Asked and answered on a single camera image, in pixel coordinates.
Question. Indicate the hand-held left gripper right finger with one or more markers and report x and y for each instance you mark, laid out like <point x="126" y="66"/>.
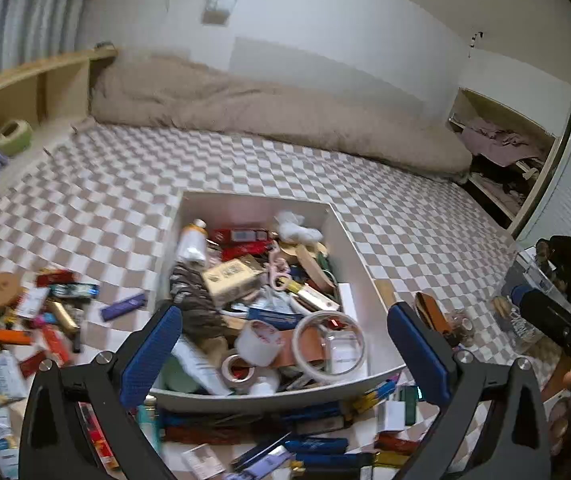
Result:
<point x="418" y="355"/>

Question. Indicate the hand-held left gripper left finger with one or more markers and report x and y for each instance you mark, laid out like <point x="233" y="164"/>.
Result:
<point x="150" y="355"/>

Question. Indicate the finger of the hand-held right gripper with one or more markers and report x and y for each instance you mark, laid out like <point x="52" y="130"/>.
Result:
<point x="540" y="310"/>

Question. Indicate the tape roll with red print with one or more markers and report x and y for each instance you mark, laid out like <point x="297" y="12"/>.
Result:
<point x="260" y="345"/>

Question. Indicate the white cardboard box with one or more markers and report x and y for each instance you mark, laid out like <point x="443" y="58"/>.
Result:
<point x="350" y="260"/>

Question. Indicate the person's right hand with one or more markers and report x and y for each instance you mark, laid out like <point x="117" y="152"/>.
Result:
<point x="563" y="380"/>

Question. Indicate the green rectangular lighter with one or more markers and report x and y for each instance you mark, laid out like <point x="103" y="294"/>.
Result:
<point x="408" y="400"/>

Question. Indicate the brown leather case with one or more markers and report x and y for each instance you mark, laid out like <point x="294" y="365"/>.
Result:
<point x="430" y="310"/>

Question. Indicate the white paper sheet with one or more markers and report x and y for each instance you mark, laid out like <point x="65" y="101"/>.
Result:
<point x="200" y="365"/>

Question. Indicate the brown ball in clear wrap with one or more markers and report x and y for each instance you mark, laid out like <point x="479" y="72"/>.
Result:
<point x="460" y="325"/>

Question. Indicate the violet flat lighter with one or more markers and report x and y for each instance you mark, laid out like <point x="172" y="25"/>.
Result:
<point x="123" y="306"/>

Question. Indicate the dark bag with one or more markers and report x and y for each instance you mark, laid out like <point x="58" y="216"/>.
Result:
<point x="565" y="260"/>

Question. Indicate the small brown tape roll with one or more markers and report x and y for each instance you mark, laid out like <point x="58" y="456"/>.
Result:
<point x="230" y="365"/>

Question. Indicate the red lighter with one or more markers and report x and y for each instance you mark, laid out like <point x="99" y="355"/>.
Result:
<point x="395" y="444"/>

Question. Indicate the orange red packet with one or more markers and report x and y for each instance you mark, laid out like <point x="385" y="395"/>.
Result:
<point x="98" y="435"/>

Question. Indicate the brown leather piece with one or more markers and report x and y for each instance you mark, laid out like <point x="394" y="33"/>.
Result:
<point x="310" y="347"/>

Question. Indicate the pile of assorted lighters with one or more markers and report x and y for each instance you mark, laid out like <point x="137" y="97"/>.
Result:
<point x="50" y="310"/>

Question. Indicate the tan carton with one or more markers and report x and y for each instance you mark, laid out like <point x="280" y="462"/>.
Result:
<point x="230" y="275"/>

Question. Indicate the small white box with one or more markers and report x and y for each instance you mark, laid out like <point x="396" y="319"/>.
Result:
<point x="315" y="302"/>

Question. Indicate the white bottle orange cap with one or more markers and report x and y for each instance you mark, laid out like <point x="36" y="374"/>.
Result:
<point x="193" y="247"/>

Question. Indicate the white louvered door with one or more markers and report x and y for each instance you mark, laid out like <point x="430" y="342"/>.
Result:
<point x="570" y="185"/>

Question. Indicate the open closet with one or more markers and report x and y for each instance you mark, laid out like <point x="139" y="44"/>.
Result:
<point x="505" y="160"/>

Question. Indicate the pink clothes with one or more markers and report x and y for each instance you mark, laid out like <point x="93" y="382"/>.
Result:
<point x="495" y="140"/>

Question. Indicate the green round plush toy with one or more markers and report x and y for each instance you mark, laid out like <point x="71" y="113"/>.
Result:
<point x="13" y="135"/>

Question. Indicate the beige fluffy blanket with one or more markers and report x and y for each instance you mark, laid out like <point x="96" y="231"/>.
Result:
<point x="265" y="110"/>

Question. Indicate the wooden shelf unit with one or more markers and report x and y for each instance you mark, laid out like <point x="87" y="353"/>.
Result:
<point x="40" y="85"/>

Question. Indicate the grey curtain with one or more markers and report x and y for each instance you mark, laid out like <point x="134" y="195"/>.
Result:
<point x="30" y="25"/>

